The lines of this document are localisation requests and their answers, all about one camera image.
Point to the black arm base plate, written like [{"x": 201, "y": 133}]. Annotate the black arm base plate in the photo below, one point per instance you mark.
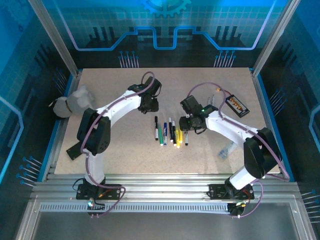
[
  {"x": 215, "y": 192},
  {"x": 82, "y": 193}
]

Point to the clear plastic piece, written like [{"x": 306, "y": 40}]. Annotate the clear plastic piece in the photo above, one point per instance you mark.
[{"x": 226, "y": 150}]

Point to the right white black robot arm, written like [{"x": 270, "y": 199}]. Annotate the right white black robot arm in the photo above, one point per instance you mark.
[{"x": 230, "y": 127}]

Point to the green marker pen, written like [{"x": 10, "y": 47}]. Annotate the green marker pen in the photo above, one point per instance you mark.
[{"x": 160, "y": 137}]

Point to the black marker pen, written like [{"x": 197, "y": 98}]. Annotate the black marker pen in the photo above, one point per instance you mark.
[
  {"x": 170, "y": 130},
  {"x": 186, "y": 138},
  {"x": 174, "y": 133}
]

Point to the aluminium frame post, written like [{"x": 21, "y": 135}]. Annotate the aluminium frame post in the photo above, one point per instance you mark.
[
  {"x": 274, "y": 37},
  {"x": 59, "y": 42}
]

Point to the black connector bracket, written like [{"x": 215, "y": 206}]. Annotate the black connector bracket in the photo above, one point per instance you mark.
[
  {"x": 91, "y": 203},
  {"x": 236, "y": 211}
]

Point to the battery lead yellow connector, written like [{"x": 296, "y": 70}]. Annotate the battery lead yellow connector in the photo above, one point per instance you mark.
[{"x": 218, "y": 89}]

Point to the steel sheet panel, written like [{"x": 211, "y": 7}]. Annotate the steel sheet panel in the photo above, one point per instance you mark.
[{"x": 162, "y": 227}]

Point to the aluminium table side rail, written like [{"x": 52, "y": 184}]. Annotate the aluminium table side rail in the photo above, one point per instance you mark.
[
  {"x": 262, "y": 100},
  {"x": 76, "y": 78}
]

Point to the aluminium mounting rail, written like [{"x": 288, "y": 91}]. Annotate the aluminium mounting rail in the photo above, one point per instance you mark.
[{"x": 162, "y": 187}]

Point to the flat black plate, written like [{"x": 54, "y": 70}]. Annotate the flat black plate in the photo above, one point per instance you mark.
[{"x": 73, "y": 151}]

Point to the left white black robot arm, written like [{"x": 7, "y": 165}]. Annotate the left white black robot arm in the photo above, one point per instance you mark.
[{"x": 120, "y": 102}]

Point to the grey plush toy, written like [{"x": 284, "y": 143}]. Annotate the grey plush toy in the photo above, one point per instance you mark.
[{"x": 75, "y": 102}]

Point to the blue marker pen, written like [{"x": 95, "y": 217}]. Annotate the blue marker pen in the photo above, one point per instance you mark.
[{"x": 165, "y": 132}]

